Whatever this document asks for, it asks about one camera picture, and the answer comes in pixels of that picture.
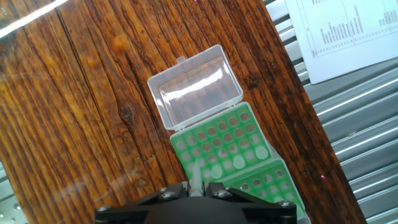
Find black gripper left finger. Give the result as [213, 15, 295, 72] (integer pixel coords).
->
[94, 182, 190, 224]

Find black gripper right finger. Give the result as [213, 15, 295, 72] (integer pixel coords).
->
[203, 182, 298, 224]

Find clear box with green rack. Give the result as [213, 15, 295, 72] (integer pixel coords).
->
[222, 158, 312, 224]
[147, 44, 273, 184]

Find brown wooden board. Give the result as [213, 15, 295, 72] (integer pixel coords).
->
[0, 0, 369, 224]

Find printed white paper sheet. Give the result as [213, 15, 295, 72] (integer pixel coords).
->
[284, 0, 398, 85]

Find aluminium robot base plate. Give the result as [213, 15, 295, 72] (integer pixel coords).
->
[0, 186, 32, 224]

